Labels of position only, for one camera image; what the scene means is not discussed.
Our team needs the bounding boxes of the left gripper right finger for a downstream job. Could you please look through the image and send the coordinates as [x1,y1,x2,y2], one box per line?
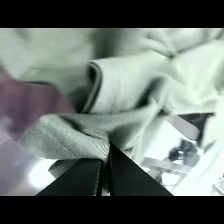
[106,142,173,197]

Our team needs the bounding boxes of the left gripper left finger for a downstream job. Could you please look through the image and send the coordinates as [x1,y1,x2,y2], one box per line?
[36,158,104,197]

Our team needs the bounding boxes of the green shirt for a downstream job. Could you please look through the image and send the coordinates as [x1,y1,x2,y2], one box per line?
[0,28,224,181]

